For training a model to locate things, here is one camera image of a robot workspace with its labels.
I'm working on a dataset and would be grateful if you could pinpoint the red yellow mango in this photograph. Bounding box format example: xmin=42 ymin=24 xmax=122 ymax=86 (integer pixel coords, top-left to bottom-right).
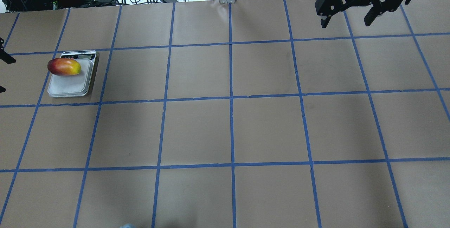
xmin=47 ymin=57 xmax=82 ymax=76

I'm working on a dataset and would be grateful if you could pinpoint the silver kitchen scale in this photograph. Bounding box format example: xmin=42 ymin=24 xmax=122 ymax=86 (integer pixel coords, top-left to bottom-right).
xmin=47 ymin=50 xmax=97 ymax=97

